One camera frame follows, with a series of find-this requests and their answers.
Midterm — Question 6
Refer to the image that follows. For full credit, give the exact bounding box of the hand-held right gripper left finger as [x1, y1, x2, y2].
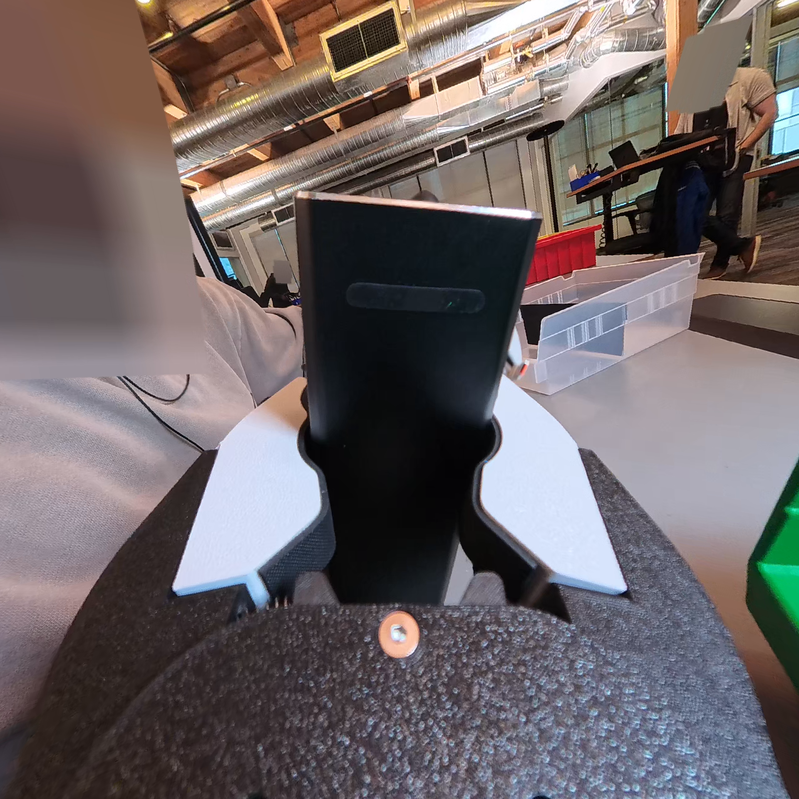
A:
[171, 380, 337, 608]

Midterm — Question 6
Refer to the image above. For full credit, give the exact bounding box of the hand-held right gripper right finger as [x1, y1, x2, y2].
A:
[459, 377, 628, 622]

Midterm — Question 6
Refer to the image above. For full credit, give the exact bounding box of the black usb hub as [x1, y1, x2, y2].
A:
[295, 190, 543, 605]

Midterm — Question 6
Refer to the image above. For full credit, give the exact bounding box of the clear plastic bin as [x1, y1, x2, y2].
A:
[515, 253, 706, 395]

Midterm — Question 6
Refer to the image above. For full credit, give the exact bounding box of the green plastic bin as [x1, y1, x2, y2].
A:
[746, 459, 799, 675]

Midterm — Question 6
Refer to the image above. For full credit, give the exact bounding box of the red plastic bin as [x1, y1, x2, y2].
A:
[527, 225, 603, 285]

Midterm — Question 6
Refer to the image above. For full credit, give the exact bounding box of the dark blue jacket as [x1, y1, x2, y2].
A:
[652, 161, 712, 258]

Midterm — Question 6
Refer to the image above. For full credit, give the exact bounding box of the wooden top desk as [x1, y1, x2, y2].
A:
[565, 128, 737, 251]

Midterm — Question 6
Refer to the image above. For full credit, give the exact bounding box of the black floor lamp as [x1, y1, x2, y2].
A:
[526, 120, 567, 232]

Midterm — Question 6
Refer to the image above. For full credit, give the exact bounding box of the ceiling vent grille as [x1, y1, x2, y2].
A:
[320, 2, 409, 82]

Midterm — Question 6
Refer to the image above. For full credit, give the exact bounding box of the thin black cord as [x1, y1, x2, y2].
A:
[117, 373, 207, 453]

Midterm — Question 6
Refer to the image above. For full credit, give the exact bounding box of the silver ventilation duct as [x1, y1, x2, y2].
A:
[169, 0, 669, 232]

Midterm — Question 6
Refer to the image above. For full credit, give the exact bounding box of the wooden post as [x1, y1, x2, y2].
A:
[665, 0, 700, 119]

